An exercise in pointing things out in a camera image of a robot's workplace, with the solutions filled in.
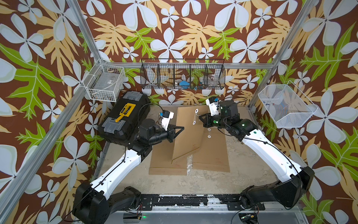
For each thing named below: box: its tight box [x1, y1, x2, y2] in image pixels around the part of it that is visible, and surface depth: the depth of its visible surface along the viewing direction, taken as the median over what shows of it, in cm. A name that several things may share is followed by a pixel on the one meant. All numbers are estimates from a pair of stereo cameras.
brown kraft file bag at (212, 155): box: [192, 126, 231, 173], surface depth 92 cm
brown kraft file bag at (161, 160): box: [148, 139, 187, 176], surface depth 88 cm
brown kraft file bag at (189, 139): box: [172, 105, 210, 164], surface depth 71 cm
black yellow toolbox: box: [98, 90, 151, 146], surface depth 91 cm
